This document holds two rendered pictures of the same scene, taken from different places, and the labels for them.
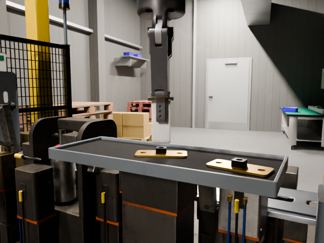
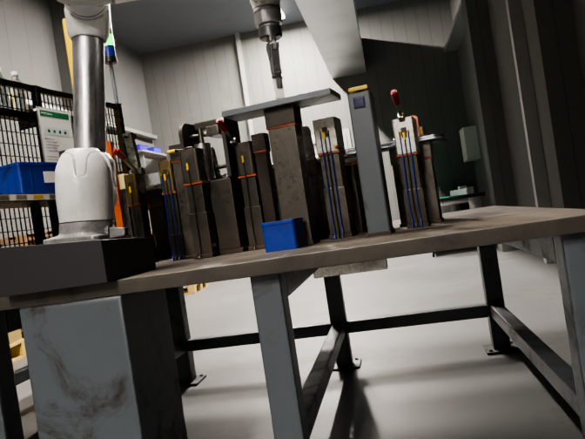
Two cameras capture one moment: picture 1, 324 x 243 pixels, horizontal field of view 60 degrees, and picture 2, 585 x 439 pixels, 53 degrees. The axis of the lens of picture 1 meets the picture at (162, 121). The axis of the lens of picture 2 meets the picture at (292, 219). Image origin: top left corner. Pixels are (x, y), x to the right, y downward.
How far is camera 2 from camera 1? 1.54 m
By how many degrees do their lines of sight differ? 12
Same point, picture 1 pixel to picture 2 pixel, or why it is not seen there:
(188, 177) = (298, 97)
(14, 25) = not seen: outside the picture
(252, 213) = (332, 137)
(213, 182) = (308, 96)
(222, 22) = (292, 78)
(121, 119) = not seen: hidden behind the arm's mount
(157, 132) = (278, 93)
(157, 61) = (275, 57)
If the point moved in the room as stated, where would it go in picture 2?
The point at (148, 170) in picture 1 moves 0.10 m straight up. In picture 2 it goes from (279, 102) to (274, 70)
